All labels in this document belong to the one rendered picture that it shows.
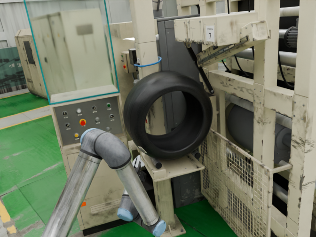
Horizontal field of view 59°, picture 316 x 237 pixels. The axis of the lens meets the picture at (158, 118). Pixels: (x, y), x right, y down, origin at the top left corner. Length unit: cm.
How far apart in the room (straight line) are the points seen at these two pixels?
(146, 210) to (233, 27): 103
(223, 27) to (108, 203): 183
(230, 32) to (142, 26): 69
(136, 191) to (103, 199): 125
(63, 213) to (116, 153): 37
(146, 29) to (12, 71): 880
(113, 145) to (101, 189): 135
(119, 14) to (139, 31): 1031
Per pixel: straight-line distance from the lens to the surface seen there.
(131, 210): 162
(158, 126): 216
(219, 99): 224
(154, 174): 187
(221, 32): 152
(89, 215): 271
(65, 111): 233
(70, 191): 137
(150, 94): 167
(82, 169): 135
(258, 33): 152
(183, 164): 203
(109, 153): 126
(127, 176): 134
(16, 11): 1072
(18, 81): 1062
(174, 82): 171
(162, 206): 251
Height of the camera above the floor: 181
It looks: 20 degrees down
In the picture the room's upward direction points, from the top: 6 degrees counter-clockwise
